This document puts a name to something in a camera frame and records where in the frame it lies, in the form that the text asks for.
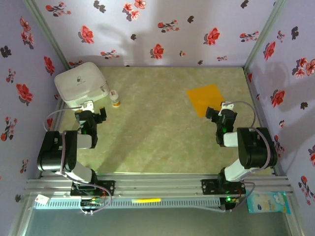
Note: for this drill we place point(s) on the orange paper sheet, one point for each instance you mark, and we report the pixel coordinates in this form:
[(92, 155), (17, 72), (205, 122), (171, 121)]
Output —
[(204, 98)]

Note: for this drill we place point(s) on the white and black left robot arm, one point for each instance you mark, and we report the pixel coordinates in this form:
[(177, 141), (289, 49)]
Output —
[(51, 157)]

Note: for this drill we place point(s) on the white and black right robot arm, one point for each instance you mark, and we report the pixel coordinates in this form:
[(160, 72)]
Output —
[(256, 150)]

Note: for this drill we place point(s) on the white pill bottle orange label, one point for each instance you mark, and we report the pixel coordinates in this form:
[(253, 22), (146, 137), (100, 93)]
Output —
[(115, 98)]

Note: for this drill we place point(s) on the white zippered pouch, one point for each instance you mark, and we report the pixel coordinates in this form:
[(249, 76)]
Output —
[(78, 81)]

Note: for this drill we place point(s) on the white paper tag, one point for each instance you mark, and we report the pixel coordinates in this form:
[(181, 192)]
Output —
[(41, 199)]

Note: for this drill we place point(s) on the blue wet wipes pack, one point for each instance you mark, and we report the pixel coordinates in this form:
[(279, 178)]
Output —
[(268, 202)]

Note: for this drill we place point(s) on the yellow sticker strip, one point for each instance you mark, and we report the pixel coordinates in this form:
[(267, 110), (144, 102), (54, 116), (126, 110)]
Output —
[(146, 200)]

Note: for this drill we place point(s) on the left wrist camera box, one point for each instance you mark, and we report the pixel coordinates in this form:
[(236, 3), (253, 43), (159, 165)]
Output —
[(88, 106)]

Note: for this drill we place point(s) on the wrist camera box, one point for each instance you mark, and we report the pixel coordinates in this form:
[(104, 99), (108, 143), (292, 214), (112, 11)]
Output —
[(88, 106), (227, 106)]

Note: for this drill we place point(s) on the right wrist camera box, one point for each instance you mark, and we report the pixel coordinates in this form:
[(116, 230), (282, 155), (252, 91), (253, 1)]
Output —
[(227, 106)]

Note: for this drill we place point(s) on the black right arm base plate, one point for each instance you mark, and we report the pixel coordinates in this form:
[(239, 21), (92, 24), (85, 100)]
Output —
[(209, 186)]

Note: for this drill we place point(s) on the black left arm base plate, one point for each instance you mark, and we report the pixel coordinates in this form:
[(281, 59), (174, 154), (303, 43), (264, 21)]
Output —
[(108, 188)]

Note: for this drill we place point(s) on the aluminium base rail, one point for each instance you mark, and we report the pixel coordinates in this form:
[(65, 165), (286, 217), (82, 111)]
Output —
[(160, 183)]

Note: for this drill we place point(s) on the aluminium corner post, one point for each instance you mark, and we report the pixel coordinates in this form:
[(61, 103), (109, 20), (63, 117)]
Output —
[(48, 34), (263, 34)]

